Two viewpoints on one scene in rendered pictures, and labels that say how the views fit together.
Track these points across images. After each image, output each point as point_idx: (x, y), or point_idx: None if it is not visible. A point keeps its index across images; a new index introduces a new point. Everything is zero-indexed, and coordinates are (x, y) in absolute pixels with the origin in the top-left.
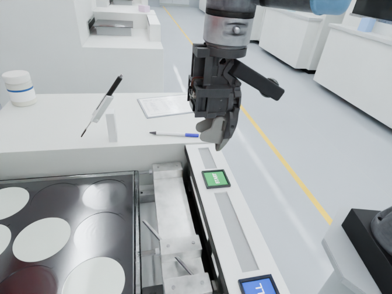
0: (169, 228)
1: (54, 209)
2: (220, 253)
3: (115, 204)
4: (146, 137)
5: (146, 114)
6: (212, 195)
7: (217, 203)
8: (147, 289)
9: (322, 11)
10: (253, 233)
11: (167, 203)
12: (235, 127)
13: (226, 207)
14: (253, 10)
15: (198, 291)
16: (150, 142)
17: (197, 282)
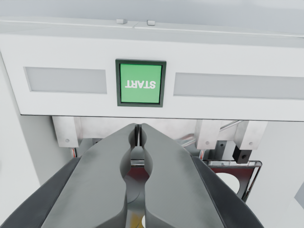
0: (172, 129)
1: (132, 220)
2: (276, 117)
3: (133, 181)
4: (13, 178)
5: None
6: (178, 99)
7: (195, 94)
8: (239, 160)
9: None
10: (273, 61)
11: None
12: (250, 210)
13: (208, 83)
14: None
15: (265, 124)
16: (28, 172)
17: (256, 123)
